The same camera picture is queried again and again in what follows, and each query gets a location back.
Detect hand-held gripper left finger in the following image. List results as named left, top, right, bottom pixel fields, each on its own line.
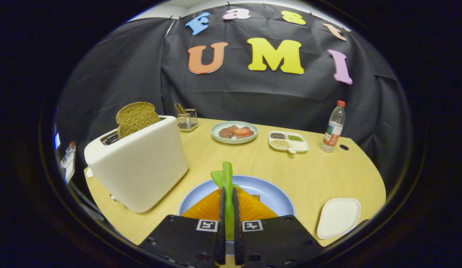
left=139, top=187, right=227, bottom=267

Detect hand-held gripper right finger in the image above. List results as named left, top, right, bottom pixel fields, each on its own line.
left=233, top=187, right=325, bottom=267

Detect green lettuce leaf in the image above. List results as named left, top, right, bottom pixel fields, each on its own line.
left=211, top=161, right=239, bottom=241

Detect brown toast slice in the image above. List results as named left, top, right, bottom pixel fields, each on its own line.
left=116, top=102, right=161, bottom=139

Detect light blue round plate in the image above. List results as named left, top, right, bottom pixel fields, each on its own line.
left=178, top=175, right=295, bottom=255

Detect white square plate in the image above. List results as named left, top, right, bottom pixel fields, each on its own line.
left=317, top=198, right=361, bottom=239

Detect white toaster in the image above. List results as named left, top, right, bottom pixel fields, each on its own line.
left=84, top=115, right=189, bottom=213

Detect white divided seasoning dish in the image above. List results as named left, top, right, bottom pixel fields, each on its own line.
left=268, top=131, right=310, bottom=154

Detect pale green plate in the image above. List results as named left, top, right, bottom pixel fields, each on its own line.
left=211, top=121, right=259, bottom=144

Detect brown meat pieces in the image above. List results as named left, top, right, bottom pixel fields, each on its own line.
left=219, top=125, right=254, bottom=139

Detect clear bottle red cap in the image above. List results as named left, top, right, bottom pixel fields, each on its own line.
left=320, top=100, right=346, bottom=153

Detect white and red object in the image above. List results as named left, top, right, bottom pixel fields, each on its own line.
left=60, top=141, right=77, bottom=183

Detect black backdrop cloth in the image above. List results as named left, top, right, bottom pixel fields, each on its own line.
left=56, top=3, right=410, bottom=194

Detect wire mesh utensil holder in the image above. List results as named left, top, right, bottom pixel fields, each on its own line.
left=177, top=108, right=198, bottom=132

